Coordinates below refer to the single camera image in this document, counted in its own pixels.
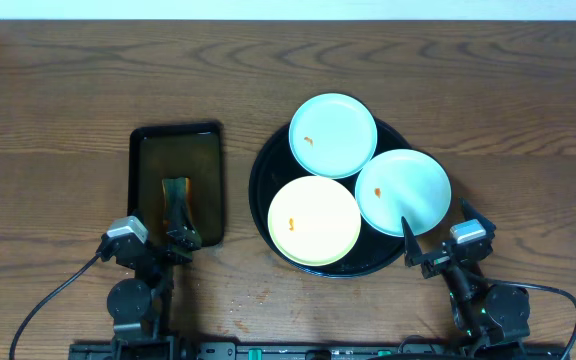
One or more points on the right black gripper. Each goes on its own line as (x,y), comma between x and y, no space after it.
(436,264)

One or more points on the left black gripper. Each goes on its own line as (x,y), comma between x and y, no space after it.
(169,251)

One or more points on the light blue plate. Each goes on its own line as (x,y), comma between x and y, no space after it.
(333,135)
(403,184)

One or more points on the light blue plate top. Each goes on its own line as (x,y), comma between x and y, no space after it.
(333,135)

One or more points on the green orange sponge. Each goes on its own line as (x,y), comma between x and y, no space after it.
(177,187)

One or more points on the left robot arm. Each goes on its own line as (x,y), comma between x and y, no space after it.
(139,305)

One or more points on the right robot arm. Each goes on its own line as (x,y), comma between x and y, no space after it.
(490,314)

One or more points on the black rectangular water tray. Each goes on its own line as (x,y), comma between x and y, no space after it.
(192,151)

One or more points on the round black tray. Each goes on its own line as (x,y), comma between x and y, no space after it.
(274,167)

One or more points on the yellow plate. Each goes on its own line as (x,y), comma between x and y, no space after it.
(314,221)

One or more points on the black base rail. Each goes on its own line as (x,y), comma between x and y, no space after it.
(183,349)

